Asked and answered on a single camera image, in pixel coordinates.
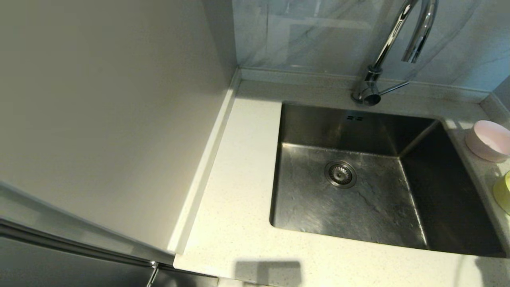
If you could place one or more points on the pale pink bowl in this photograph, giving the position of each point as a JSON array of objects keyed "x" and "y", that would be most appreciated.
[{"x": 488, "y": 139}]

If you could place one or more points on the yellow plastic bowl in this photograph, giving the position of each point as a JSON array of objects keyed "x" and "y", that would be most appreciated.
[{"x": 503, "y": 193}]

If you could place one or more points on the round metal sink strainer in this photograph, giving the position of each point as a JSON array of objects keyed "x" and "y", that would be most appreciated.
[{"x": 340, "y": 174}]

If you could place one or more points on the stainless steel sink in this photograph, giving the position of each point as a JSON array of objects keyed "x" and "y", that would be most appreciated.
[{"x": 358, "y": 207}]

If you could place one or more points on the beige tall cabinet side panel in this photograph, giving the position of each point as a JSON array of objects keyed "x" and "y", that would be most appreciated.
[{"x": 99, "y": 119}]

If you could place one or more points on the chrome gooseneck faucet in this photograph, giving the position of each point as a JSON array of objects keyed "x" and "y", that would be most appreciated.
[{"x": 392, "y": 36}]

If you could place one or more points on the chrome cabinet trim strip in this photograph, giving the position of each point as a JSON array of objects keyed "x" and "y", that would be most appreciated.
[{"x": 79, "y": 246}]

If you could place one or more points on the grey tall cabinet door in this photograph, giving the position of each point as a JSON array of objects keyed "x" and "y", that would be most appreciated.
[{"x": 59, "y": 267}]

